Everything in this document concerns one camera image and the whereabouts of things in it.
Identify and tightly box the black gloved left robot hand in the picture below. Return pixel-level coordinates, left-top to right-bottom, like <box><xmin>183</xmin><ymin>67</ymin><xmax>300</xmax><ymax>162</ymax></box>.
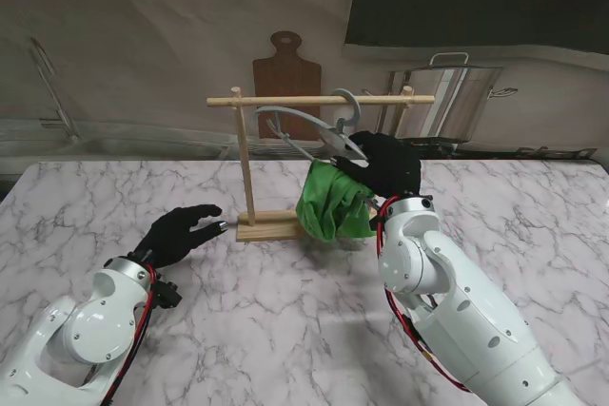
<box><xmin>131</xmin><ymin>203</ymin><xmax>229</xmax><ymax>267</ymax></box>

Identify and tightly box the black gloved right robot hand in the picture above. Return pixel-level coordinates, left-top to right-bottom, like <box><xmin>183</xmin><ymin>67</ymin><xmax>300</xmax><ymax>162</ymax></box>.
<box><xmin>332</xmin><ymin>129</ymin><xmax>423</xmax><ymax>199</ymax></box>

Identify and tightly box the green microfibre towel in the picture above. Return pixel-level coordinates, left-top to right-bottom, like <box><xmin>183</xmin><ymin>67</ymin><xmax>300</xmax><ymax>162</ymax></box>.
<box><xmin>294</xmin><ymin>160</ymin><xmax>376</xmax><ymax>242</ymax></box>

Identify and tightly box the grey plastic clothes hanger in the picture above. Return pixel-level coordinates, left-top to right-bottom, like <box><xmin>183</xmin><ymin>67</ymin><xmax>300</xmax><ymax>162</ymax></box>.
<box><xmin>254</xmin><ymin>87</ymin><xmax>382</xmax><ymax>212</ymax></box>

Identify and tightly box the wooden drying rack stand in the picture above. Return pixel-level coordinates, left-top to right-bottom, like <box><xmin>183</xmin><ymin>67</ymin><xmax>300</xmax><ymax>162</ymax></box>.
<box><xmin>206</xmin><ymin>85</ymin><xmax>436</xmax><ymax>242</ymax></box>

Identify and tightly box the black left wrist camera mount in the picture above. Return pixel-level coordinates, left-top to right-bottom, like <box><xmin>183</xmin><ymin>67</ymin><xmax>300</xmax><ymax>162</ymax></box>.
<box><xmin>154</xmin><ymin>280</ymin><xmax>184</xmax><ymax>311</ymax></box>

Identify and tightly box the red black left arm cable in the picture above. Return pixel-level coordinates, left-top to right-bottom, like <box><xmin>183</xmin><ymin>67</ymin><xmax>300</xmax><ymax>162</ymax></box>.
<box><xmin>102</xmin><ymin>262</ymin><xmax>161</xmax><ymax>406</ymax></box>

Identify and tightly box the red black arm cable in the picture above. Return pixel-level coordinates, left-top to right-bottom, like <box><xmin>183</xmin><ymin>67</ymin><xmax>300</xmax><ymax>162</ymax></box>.
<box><xmin>375</xmin><ymin>196</ymin><xmax>472</xmax><ymax>394</ymax></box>
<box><xmin>102</xmin><ymin>262</ymin><xmax>161</xmax><ymax>406</ymax></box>

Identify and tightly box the red black right arm cable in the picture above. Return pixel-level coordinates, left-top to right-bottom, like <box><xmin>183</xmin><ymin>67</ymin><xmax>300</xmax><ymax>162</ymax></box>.
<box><xmin>375</xmin><ymin>196</ymin><xmax>472</xmax><ymax>394</ymax></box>

